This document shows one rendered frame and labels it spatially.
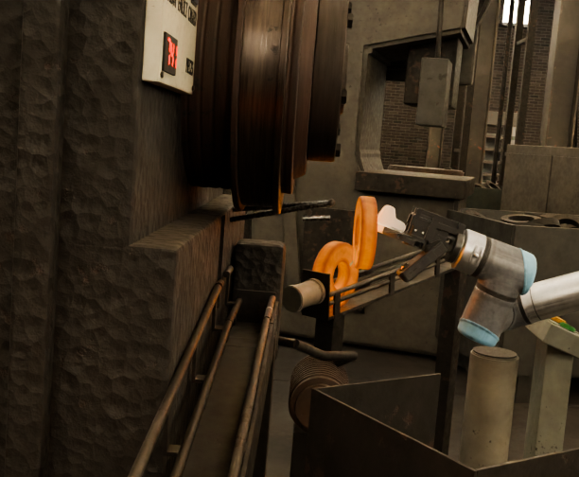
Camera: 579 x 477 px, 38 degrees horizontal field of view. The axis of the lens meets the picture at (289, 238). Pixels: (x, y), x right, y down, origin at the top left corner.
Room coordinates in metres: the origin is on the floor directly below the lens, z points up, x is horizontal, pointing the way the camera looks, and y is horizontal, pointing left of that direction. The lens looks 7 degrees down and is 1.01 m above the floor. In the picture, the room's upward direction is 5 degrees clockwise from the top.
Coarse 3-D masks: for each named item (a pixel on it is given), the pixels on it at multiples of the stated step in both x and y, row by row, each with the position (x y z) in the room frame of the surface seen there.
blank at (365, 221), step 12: (360, 204) 1.73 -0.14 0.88; (372, 204) 1.72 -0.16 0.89; (360, 216) 1.71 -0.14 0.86; (372, 216) 1.70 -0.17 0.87; (360, 228) 1.70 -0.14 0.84; (372, 228) 1.69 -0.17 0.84; (360, 240) 1.69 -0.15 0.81; (372, 240) 1.68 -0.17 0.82; (360, 252) 1.69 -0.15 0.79; (372, 252) 1.69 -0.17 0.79; (360, 264) 1.71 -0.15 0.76; (372, 264) 1.72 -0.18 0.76
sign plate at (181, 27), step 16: (160, 0) 0.96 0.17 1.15; (176, 0) 1.04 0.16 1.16; (160, 16) 0.96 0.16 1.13; (176, 16) 1.05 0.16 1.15; (192, 16) 1.17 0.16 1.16; (160, 32) 0.96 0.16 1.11; (176, 32) 1.06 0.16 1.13; (192, 32) 1.18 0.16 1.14; (144, 48) 0.96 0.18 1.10; (160, 48) 0.96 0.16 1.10; (176, 48) 1.04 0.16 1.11; (192, 48) 1.19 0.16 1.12; (144, 64) 0.96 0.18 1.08; (160, 64) 0.96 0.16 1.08; (192, 64) 1.20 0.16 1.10; (144, 80) 0.96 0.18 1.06; (160, 80) 0.97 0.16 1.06; (176, 80) 1.08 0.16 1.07; (192, 80) 1.21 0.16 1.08
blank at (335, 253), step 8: (328, 248) 1.88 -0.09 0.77; (336, 248) 1.88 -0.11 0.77; (344, 248) 1.91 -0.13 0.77; (352, 248) 1.94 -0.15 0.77; (320, 256) 1.87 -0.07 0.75; (328, 256) 1.86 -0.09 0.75; (336, 256) 1.88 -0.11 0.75; (344, 256) 1.91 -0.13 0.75; (352, 256) 1.94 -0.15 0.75; (320, 264) 1.86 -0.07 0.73; (328, 264) 1.86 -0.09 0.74; (336, 264) 1.88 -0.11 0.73; (344, 264) 1.93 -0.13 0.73; (352, 264) 1.94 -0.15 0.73; (328, 272) 1.86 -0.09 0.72; (344, 272) 1.94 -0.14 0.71; (352, 272) 1.94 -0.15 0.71; (336, 280) 1.95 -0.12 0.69; (344, 280) 1.93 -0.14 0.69; (352, 280) 1.95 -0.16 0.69; (336, 288) 1.92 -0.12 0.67; (344, 304) 1.93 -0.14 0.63
